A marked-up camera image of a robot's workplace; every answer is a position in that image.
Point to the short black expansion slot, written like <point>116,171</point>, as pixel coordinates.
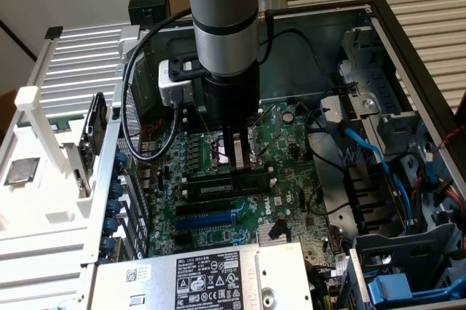
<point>182,239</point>

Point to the black plastic block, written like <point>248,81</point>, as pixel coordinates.
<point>149,8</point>

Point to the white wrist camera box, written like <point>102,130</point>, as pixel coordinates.
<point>171,88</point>

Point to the white parts rack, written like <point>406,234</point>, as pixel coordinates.
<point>47,193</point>

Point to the blue disk caddy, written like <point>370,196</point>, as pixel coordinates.
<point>389,288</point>

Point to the silver CPU socket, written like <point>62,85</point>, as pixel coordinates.
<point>217,148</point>

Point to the green RAM stick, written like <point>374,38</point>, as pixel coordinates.
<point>211,188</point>
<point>65,124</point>

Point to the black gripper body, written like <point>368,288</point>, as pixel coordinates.
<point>236,99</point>

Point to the open black PC case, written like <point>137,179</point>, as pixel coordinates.
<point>309,62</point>

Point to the silver corner bracket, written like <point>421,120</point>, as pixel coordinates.
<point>129,40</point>

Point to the silver finned heatsink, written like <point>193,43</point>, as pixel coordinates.
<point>265,233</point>

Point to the silver power supply with label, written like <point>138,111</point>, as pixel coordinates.
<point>164,288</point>

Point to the thin metal locking lever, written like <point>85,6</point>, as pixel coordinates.
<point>206,128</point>
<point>223,153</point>

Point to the RAM slot white clips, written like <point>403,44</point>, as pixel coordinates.
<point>198,121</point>
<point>207,199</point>
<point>193,110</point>

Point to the small black case latch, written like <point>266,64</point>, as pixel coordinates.
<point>116,113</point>

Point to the long black expansion slot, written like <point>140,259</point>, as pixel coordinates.
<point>204,208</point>

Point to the silver CPU chip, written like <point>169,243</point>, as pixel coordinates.
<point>22,171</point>

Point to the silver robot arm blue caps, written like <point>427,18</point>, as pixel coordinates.
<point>225,15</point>

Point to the black fan shroud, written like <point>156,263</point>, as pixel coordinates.
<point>367,197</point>

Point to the silver coin battery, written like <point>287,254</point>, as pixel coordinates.
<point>288,116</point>

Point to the silver metal disk bay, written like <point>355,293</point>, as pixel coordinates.
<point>367,80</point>

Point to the green Dell motherboard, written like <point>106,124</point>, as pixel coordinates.
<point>291,186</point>

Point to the blue slot retention clip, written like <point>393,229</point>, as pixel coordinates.
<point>121,161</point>
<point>116,190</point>
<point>113,208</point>
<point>105,260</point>
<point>111,226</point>
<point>108,245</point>

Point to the grey plastic disk bay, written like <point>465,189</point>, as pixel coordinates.
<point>400,248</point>

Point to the grey plastic bracket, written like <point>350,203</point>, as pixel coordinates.
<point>400,131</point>

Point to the black graphics card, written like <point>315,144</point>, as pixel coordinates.
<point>96,124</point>

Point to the blue expansion slot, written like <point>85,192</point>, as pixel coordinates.
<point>204,221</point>

